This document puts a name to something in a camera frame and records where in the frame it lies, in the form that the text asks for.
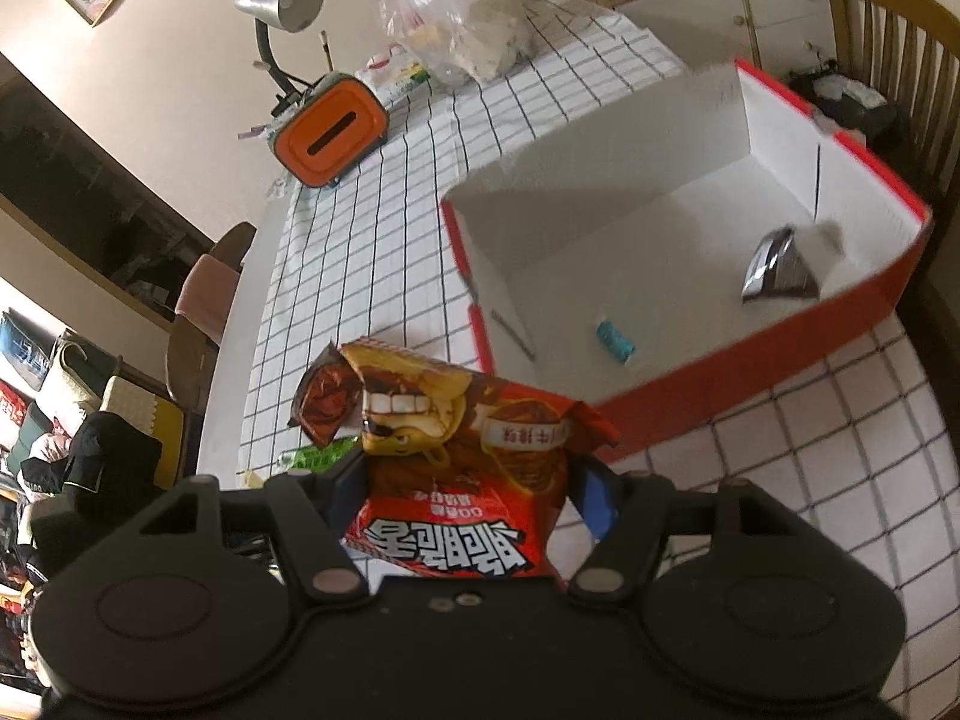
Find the wooden slatted chair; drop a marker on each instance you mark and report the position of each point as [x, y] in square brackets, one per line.
[907, 50]

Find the clear plastic bag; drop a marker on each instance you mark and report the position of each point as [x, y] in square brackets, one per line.
[460, 41]

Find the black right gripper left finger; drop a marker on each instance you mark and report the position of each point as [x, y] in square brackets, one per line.
[310, 514]

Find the dark crinkled snack packet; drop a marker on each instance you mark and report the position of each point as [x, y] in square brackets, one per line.
[778, 270]

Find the white sideboard cabinet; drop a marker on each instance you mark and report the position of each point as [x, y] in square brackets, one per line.
[782, 37]

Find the black jacket on chair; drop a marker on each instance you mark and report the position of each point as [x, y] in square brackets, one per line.
[107, 472]

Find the red white cardboard box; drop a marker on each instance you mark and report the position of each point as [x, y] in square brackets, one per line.
[647, 212]

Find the silver desk lamp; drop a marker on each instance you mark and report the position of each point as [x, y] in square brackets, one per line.
[290, 16]

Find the checkered white tablecloth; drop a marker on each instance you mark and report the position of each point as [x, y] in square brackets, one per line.
[855, 442]

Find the wooden chair with pink cushion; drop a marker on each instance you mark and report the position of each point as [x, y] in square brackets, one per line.
[200, 318]

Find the red cartoon snack bag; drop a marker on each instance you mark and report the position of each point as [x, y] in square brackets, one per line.
[466, 472]

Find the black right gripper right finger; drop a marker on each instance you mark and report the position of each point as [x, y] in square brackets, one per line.
[628, 515]

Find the small teal candy packet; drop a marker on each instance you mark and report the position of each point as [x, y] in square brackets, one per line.
[616, 343]

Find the brown foil snack packet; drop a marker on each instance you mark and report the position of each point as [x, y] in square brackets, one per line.
[326, 395]

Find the orange teal tissue box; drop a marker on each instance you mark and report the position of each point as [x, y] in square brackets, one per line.
[338, 124]

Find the green snack packet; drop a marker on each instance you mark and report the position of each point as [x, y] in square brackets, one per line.
[318, 459]

